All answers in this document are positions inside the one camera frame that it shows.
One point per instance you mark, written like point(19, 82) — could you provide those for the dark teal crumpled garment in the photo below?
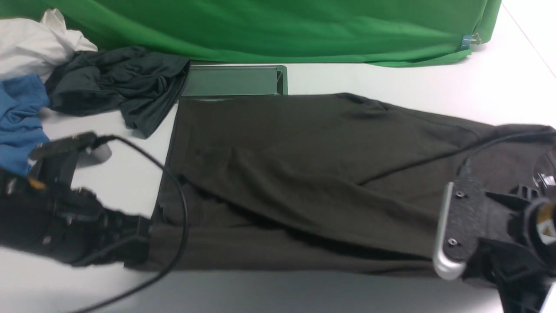
point(143, 85)

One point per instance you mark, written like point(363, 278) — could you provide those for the metal table cable tray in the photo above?
point(211, 82)

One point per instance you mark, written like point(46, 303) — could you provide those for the gray left robot arm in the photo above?
point(19, 204)

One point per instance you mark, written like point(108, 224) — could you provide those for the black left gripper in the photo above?
point(80, 231)

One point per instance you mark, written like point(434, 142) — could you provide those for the dark gray long-sleeve shirt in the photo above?
point(332, 182)

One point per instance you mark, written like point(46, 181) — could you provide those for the blue crumpled garment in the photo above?
point(21, 99)

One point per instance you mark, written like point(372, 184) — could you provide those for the green backdrop cloth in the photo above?
point(392, 33)

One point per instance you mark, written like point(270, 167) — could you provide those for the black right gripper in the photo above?
point(516, 253)

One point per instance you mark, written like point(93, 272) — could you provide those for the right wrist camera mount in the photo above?
point(459, 226)

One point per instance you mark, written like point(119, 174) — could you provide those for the white crumpled garment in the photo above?
point(27, 46)

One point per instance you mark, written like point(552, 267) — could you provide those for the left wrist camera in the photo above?
point(56, 161)

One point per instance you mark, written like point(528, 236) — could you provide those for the teal binder clip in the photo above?
point(470, 40)

